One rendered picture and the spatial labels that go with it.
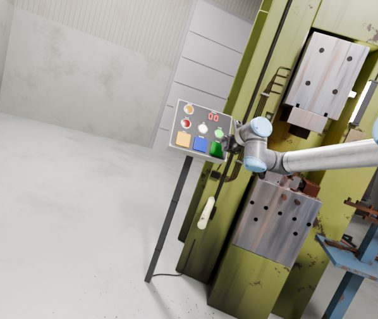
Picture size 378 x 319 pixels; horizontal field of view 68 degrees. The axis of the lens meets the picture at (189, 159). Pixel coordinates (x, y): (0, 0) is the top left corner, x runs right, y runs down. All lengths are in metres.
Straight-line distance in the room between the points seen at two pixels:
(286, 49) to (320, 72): 0.27
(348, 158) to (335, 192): 0.98
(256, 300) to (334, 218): 0.71
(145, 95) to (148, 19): 1.27
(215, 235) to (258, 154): 1.01
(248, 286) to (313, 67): 1.35
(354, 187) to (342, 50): 0.81
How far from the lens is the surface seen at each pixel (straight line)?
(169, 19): 5.41
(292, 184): 1.77
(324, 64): 1.77
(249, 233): 1.79
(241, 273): 1.92
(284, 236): 1.81
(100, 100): 5.24
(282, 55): 1.88
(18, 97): 5.37
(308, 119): 1.74
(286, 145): 2.22
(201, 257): 2.13
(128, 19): 5.28
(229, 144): 1.35
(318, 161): 1.08
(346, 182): 1.99
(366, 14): 2.02
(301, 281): 2.19
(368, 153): 0.98
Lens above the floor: 1.25
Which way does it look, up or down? 13 degrees down
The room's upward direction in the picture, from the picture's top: 19 degrees clockwise
